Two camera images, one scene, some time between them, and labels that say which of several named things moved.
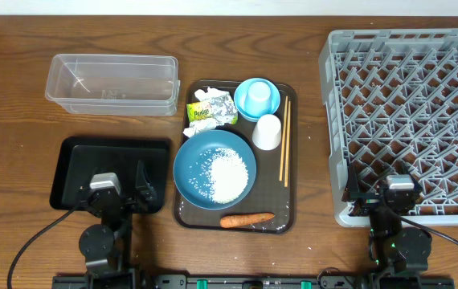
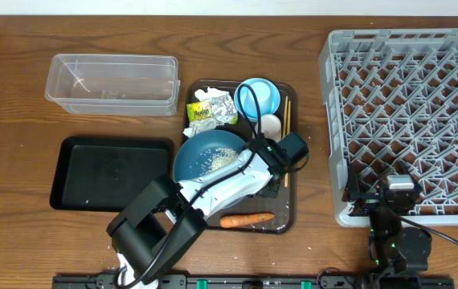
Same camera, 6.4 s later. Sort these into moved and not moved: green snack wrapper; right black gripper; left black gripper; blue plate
Moved: left black gripper
Not moved: blue plate; right black gripper; green snack wrapper
